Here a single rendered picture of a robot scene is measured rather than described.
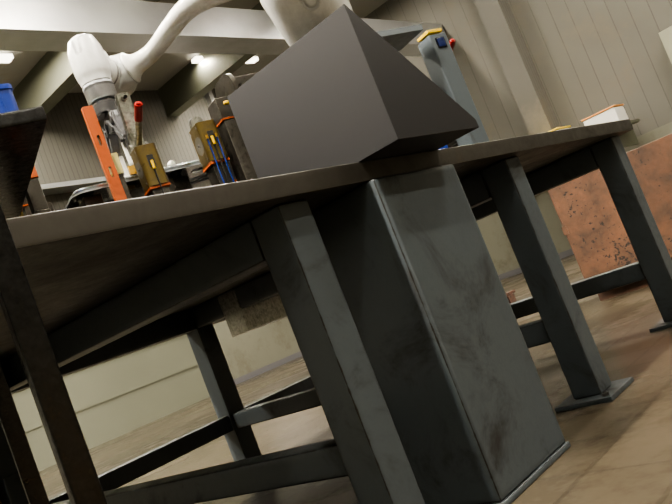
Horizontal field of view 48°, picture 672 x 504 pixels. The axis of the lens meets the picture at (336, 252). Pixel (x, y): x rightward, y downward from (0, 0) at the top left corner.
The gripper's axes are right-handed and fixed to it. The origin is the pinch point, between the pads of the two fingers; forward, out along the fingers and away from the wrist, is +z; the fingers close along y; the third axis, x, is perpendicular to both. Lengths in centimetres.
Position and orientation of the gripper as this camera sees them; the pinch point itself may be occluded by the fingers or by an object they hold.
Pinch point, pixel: (128, 167)
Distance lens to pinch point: 228.4
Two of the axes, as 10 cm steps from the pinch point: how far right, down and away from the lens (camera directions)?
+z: 3.7, 9.3, -0.7
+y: -4.4, 2.5, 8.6
